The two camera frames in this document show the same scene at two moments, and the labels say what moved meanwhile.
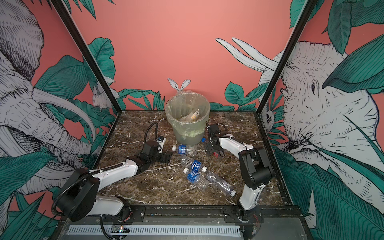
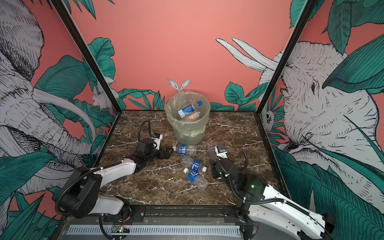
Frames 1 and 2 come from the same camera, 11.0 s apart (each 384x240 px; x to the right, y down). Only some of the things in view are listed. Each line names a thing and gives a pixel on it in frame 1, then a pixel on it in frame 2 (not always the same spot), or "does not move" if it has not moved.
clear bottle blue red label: [208, 148] -> [185, 111]
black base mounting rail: [182, 213] does not move
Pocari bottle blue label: [185, 149] does not move
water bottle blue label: [193, 164] does not move
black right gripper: [210, 143] -> [215, 168]
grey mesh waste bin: [188, 113] does not move
